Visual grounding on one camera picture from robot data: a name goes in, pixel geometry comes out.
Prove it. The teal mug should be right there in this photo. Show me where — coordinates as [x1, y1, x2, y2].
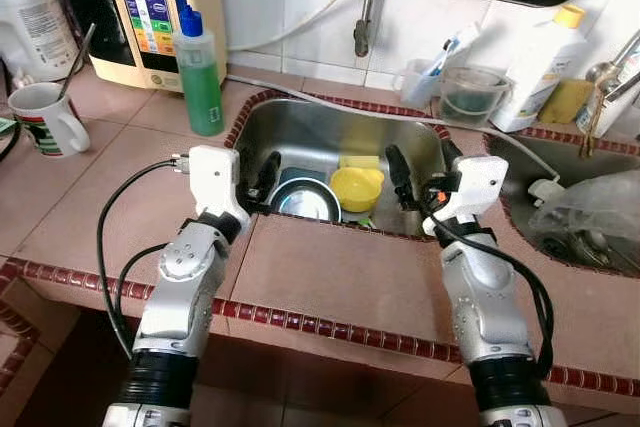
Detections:
[275, 167, 336, 191]

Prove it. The steel bowl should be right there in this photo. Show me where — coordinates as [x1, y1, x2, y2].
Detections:
[268, 179, 343, 224]

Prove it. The yellow plastic cup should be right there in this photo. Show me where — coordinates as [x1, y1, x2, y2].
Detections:
[330, 167, 385, 215]

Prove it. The bright yellow sponge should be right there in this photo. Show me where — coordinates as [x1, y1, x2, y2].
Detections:
[338, 154, 383, 173]

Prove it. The steel sink basin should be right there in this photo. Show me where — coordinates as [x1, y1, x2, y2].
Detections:
[490, 135, 640, 268]
[235, 97, 448, 238]

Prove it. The thin green tipped stick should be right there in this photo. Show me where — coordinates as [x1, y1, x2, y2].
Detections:
[345, 209, 379, 230]

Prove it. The clear plastic measuring cup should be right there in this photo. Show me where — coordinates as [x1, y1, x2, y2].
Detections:
[438, 65, 513, 128]

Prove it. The white toothbrush cup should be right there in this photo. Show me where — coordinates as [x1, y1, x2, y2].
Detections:
[395, 57, 446, 108]

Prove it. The white blue toothbrush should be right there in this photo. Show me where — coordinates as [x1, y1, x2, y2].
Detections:
[425, 22, 481, 78]

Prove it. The green dish soap bottle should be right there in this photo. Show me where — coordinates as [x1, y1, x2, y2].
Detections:
[172, 7, 226, 138]

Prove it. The white bottle yellow cap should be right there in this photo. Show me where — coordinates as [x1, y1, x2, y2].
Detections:
[490, 4, 589, 133]

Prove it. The mustard yellow sponge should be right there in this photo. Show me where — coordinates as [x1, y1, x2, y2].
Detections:
[540, 79, 596, 126]

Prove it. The clear plastic bag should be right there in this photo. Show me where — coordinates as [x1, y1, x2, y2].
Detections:
[528, 169, 640, 268]

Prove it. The chrome sink faucet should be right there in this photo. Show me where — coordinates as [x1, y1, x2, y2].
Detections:
[578, 32, 640, 158]

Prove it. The thin metal stirring spoon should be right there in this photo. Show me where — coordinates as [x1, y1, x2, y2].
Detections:
[55, 24, 96, 103]

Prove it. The white printed mug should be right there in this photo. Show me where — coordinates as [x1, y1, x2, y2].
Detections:
[8, 82, 91, 158]

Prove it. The large white plastic jug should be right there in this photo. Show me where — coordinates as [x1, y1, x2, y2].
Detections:
[0, 0, 81, 83]

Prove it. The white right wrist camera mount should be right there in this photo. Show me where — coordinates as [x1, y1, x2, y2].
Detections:
[422, 155, 509, 238]

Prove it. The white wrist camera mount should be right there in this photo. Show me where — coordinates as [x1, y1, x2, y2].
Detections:
[422, 155, 509, 238]
[188, 145, 251, 223]

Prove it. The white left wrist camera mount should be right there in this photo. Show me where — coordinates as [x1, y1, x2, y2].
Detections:
[188, 145, 251, 223]

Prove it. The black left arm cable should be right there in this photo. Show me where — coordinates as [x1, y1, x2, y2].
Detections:
[115, 242, 186, 323]
[95, 155, 193, 358]

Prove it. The thin white hose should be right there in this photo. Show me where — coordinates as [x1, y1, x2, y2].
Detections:
[228, 72, 569, 208]

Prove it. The metal wall tap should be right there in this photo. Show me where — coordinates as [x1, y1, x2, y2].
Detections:
[353, 0, 386, 58]

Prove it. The white ionizer hose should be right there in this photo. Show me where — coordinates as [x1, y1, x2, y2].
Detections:
[228, 0, 371, 53]

